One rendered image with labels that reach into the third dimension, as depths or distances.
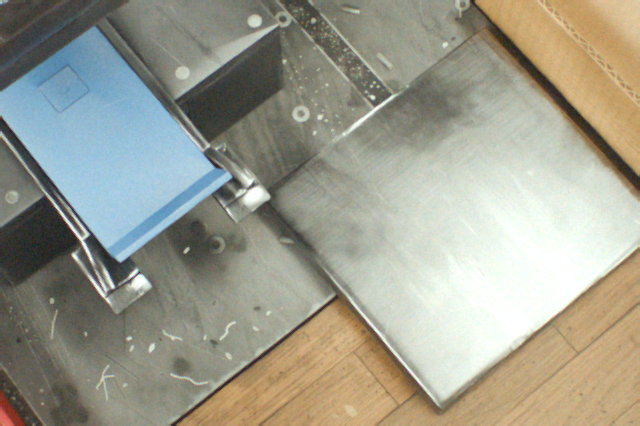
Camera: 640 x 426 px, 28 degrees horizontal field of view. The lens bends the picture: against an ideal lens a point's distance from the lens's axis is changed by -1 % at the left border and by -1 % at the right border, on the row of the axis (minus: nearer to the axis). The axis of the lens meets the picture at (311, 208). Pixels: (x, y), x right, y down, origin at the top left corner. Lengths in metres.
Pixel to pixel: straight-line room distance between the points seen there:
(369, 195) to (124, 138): 0.15
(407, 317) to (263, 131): 0.15
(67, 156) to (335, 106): 0.18
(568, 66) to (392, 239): 0.14
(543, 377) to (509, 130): 0.14
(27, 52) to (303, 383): 0.27
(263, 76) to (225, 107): 0.03
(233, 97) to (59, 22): 0.20
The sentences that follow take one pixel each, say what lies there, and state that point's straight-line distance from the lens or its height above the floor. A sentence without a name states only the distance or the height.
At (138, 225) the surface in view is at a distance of 0.67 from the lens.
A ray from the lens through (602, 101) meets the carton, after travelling 0.76.
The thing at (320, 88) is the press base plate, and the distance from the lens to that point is 0.79.
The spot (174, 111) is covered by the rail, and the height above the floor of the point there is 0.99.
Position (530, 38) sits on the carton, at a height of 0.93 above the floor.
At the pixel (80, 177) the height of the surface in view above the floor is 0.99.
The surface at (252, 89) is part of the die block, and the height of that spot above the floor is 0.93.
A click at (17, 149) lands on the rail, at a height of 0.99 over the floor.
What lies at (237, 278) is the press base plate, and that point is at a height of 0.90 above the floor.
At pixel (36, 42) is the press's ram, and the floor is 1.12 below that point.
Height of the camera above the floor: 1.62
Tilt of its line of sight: 71 degrees down
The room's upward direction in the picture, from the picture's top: 3 degrees counter-clockwise
